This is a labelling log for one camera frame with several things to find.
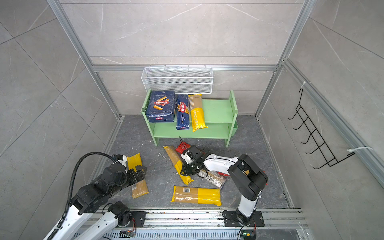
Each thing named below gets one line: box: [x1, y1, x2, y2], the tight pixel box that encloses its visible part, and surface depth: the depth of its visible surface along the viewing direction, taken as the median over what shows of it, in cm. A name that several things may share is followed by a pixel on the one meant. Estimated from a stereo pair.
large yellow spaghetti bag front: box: [171, 185, 222, 207], surface depth 80 cm
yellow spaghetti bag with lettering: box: [188, 94, 208, 132], surface depth 81 cm
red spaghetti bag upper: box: [175, 141, 191, 154], surface depth 100 cm
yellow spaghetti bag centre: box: [163, 145, 194, 185], surface depth 91 cm
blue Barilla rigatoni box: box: [146, 90, 176, 123], surface depth 81 cm
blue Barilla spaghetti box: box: [176, 94, 190, 130], surface depth 81 cm
